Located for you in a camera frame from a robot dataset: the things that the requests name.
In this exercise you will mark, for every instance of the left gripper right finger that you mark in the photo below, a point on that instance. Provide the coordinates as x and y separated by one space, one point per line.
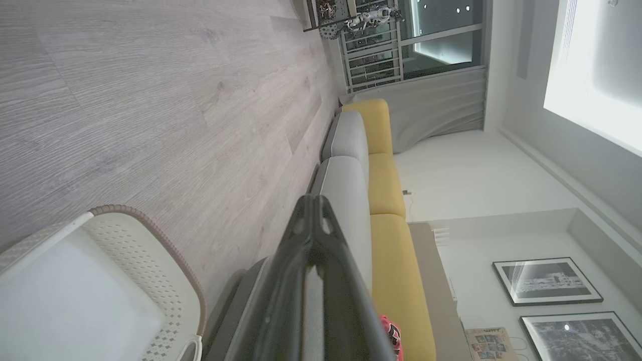
346 311

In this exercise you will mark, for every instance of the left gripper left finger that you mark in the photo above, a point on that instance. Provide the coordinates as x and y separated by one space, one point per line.
286 301

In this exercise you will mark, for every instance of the red clothing with print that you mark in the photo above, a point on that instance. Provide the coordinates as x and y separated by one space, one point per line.
391 336

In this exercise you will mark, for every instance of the white brown-rimmed laundry basket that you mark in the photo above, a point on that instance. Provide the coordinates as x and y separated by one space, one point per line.
125 250

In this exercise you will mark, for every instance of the yellow sofa back cushion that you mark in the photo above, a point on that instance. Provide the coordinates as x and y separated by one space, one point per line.
373 125
398 281
385 185

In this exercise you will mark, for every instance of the beige ledge behind sofa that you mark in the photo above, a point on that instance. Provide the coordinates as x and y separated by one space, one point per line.
431 281

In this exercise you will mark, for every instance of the grey and yellow sofa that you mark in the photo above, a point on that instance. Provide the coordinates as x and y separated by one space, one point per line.
346 200

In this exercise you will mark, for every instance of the colourful poster board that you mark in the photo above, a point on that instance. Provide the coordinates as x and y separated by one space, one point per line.
489 346

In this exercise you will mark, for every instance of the black framed picture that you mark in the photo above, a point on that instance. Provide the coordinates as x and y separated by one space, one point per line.
546 283
577 341

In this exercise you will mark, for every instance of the grey curtain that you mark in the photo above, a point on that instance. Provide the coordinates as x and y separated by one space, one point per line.
431 105

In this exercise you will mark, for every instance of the white balcony railing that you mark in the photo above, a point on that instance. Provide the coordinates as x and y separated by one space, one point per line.
399 55

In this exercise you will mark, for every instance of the bright ceiling light panel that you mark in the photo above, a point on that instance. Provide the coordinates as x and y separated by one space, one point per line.
592 60

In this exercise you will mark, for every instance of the window frame with glass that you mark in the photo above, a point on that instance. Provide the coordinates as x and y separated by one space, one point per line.
441 33

